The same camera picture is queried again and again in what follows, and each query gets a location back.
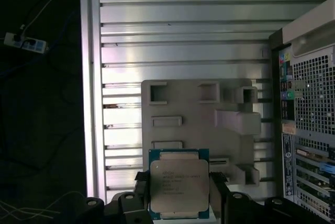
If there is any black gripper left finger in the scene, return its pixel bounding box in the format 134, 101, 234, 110
78, 171, 151, 224

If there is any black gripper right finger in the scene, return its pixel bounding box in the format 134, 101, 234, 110
209, 171, 319, 224

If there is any silver-topped CPU green edge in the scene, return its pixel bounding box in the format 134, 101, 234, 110
148, 148, 210, 220

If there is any grey plastic parts rack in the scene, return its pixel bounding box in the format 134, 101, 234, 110
140, 78, 262, 188

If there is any black and silver PC case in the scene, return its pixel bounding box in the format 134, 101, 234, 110
268, 0, 335, 224

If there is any white power strip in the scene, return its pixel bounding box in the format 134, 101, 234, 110
3, 31, 50, 54

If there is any thin white cable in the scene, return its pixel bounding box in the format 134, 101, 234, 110
20, 0, 81, 32

